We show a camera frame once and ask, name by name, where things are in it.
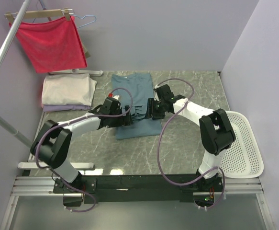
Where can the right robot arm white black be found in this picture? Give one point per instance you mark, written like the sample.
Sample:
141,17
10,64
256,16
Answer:
217,134

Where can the black base beam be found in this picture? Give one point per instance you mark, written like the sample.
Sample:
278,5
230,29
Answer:
137,188

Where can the white perforated plastic basket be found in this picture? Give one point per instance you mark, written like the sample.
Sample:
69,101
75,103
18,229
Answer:
243,159

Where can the red towel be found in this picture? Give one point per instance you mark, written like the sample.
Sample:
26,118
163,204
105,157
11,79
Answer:
52,46

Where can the tan cloth behind towel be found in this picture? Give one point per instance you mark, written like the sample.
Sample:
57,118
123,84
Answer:
85,51

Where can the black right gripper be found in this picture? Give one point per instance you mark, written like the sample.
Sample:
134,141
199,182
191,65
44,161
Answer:
150,109

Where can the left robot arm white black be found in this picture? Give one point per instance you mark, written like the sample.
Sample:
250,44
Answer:
51,145

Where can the aluminium rail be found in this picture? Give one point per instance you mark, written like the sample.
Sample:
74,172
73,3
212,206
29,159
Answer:
43,186

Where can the wooden clip hanger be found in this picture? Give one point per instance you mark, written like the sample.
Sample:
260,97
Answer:
65,12

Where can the folded purple t shirt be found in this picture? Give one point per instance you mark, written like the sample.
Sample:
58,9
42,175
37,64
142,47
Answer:
55,108

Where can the blue t shirt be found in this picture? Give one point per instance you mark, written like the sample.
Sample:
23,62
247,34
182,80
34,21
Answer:
135,90

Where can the grey metal clothes rack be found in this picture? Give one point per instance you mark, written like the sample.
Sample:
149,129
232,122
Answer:
20,90

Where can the folded white t shirt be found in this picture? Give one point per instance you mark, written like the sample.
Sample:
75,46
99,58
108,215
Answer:
68,89

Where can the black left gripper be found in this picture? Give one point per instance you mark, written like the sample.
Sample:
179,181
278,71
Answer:
122,122

